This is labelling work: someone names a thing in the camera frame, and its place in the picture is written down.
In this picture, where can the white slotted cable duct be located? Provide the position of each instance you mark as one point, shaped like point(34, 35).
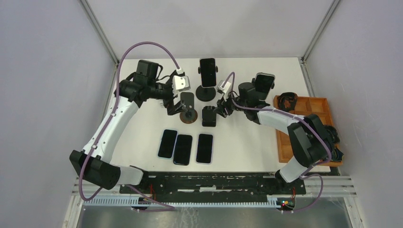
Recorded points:
point(134, 201)

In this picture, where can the white cased phone on stand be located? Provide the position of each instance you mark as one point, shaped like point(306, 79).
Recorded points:
point(263, 83)

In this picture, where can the black round stand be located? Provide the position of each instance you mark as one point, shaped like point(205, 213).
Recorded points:
point(205, 94)

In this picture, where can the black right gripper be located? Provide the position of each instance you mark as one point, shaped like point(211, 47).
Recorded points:
point(222, 105)

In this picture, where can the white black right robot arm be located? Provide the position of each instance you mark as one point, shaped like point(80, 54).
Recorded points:
point(310, 142)

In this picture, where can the small black phone stand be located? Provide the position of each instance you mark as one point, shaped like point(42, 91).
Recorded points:
point(209, 118)

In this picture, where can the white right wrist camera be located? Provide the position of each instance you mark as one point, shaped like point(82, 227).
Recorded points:
point(224, 88)

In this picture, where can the wooden base black phone stand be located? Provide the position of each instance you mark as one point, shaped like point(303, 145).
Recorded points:
point(189, 115)

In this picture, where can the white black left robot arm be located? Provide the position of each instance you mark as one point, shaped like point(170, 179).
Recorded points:
point(92, 163)

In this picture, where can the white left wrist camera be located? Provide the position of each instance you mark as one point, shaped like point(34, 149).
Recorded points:
point(180, 81)

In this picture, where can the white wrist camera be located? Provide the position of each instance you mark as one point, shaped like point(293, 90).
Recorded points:
point(180, 81)
point(224, 88)

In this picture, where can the light blue cased phone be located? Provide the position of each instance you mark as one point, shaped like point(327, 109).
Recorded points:
point(167, 144)

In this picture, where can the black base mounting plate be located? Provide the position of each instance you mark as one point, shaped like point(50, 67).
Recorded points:
point(216, 187)

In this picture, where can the black phone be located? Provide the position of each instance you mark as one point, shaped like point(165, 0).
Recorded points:
point(208, 70)
point(182, 150)

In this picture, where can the white framed small phone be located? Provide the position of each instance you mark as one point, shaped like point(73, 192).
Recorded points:
point(204, 149)

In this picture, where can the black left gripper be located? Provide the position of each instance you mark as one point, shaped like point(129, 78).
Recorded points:
point(172, 109)

